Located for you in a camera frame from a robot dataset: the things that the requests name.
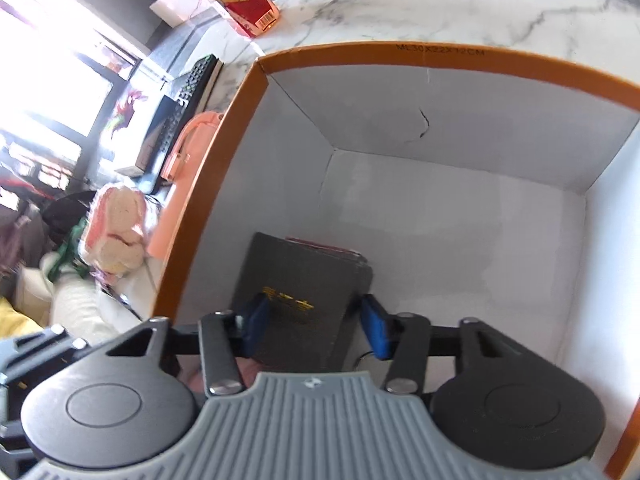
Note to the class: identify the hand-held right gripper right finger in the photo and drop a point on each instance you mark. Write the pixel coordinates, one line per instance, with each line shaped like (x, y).
(375, 327)

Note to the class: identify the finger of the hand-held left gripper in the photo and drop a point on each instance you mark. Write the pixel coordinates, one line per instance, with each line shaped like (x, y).
(45, 347)

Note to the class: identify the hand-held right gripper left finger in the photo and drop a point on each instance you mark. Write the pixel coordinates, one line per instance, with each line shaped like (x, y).
(257, 321)

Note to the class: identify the black gift box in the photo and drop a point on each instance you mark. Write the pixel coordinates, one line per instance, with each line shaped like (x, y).
(300, 285)

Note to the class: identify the orange cardboard box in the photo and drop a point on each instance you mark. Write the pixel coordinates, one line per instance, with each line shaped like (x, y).
(450, 235)

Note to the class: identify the yellow cloth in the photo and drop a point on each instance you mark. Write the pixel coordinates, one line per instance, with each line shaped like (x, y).
(15, 317)

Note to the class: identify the white cushion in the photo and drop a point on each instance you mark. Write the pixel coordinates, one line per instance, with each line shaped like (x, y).
(85, 305)

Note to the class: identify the green cloth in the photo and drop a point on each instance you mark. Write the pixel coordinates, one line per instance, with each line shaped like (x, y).
(67, 255)

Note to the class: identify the crochet bunny plush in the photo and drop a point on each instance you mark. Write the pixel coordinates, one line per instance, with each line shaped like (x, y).
(115, 230)

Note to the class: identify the pink selfie stick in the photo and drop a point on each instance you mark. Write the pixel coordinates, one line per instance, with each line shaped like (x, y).
(192, 145)

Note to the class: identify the black remote control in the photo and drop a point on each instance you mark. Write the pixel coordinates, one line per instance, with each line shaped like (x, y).
(192, 82)

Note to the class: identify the red feather ornament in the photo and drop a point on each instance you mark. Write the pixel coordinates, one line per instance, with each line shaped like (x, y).
(127, 107)

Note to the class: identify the white tissue box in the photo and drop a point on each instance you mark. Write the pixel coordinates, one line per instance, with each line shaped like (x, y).
(182, 2)

